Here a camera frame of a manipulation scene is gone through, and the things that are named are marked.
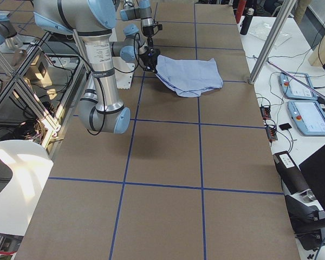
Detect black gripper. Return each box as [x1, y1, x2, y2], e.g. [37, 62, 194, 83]
[141, 25, 155, 50]
[139, 48, 160, 74]

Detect light blue striped shirt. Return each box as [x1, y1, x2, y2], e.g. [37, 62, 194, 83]
[156, 55, 223, 98]

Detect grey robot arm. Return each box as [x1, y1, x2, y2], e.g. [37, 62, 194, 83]
[120, 0, 159, 49]
[34, 1, 162, 134]

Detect red bottle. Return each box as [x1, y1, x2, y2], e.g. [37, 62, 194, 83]
[235, 0, 246, 24]

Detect black water bottle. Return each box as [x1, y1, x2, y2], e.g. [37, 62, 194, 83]
[240, 8, 255, 35]

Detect clear plastic bag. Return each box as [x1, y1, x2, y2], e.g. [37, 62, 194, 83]
[248, 21, 295, 49]

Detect upper teach pendant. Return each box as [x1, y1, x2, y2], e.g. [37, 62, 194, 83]
[278, 73, 317, 100]

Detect teach pendant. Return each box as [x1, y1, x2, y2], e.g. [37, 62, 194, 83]
[288, 100, 325, 137]
[278, 73, 317, 100]

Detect lower teach pendant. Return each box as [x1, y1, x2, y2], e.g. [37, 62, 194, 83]
[288, 100, 325, 137]

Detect grabber stick green tip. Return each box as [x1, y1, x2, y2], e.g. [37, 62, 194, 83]
[266, 59, 325, 100]

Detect black monitor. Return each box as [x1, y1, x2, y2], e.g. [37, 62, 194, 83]
[299, 145, 325, 211]

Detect white curved chair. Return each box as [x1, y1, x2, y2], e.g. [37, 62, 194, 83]
[0, 140, 54, 236]

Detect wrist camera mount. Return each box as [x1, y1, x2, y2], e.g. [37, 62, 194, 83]
[152, 23, 163, 35]

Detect black camera cable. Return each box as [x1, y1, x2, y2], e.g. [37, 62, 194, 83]
[86, 32, 144, 136]

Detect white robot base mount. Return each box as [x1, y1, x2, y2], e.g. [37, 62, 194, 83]
[113, 57, 135, 89]

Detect grey aluminium frame post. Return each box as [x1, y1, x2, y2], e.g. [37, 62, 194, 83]
[248, 0, 296, 85]

